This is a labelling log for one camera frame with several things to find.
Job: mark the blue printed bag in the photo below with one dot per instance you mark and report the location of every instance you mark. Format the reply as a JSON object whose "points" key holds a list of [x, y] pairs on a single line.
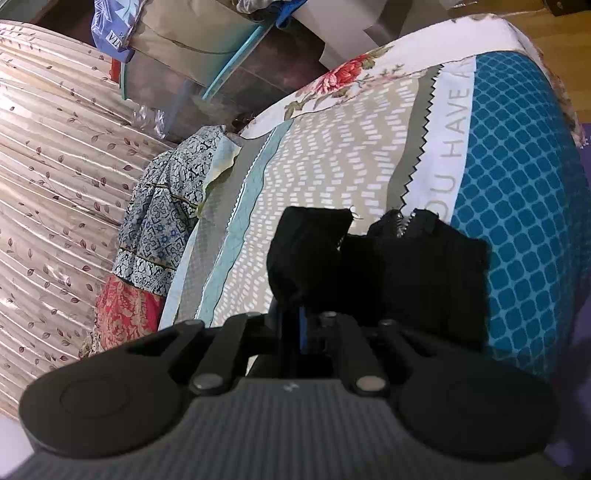
{"points": [[111, 27]]}

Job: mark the brown paper bag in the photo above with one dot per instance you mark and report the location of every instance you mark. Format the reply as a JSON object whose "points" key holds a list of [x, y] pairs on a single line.
{"points": [[194, 23]]}

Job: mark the patterned teal beige bedsheet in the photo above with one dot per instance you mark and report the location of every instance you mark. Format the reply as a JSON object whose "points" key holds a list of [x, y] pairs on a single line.
{"points": [[332, 152]]}

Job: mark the white cardboard box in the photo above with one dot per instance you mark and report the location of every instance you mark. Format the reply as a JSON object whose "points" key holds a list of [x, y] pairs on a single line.
{"points": [[337, 32]]}

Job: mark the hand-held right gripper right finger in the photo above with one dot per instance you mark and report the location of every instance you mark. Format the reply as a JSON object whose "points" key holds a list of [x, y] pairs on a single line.
{"points": [[303, 330]]}

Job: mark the beige leaf print curtain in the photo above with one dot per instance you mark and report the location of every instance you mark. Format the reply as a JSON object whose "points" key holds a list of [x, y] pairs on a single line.
{"points": [[51, 184]]}

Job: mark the clear plastic storage bin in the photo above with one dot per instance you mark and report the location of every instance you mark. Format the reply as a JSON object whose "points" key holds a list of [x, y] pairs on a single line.
{"points": [[240, 78]]}

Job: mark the blue white printed garment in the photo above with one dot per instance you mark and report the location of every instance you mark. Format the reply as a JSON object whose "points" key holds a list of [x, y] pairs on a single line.
{"points": [[161, 217]]}

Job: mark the black pants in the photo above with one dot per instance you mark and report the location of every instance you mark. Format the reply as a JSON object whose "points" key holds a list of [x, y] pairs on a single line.
{"points": [[415, 277]]}

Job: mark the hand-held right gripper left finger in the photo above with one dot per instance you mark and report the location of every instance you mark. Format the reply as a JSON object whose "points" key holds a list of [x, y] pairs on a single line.
{"points": [[290, 330]]}

